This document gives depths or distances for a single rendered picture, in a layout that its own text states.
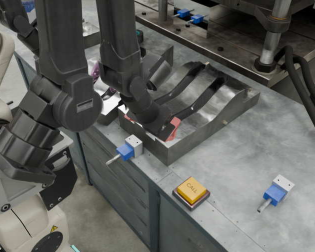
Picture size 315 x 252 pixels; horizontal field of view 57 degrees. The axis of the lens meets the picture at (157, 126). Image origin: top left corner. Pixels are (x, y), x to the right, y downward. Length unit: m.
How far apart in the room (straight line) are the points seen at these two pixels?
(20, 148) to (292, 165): 0.83
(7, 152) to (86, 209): 1.39
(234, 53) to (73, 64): 1.24
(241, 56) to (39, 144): 1.27
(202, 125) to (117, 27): 0.56
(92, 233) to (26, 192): 1.24
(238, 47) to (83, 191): 1.26
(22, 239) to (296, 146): 0.89
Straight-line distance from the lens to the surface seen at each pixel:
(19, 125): 0.49
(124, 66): 0.53
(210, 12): 1.68
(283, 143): 1.11
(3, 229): 0.81
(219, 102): 1.04
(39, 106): 0.48
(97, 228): 1.77
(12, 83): 3.03
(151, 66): 0.62
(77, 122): 0.49
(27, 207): 0.82
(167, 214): 1.15
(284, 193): 0.91
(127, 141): 0.96
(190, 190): 0.86
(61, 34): 0.44
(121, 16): 0.51
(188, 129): 0.95
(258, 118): 1.18
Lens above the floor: 1.54
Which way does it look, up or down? 43 degrees down
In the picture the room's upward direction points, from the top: straight up
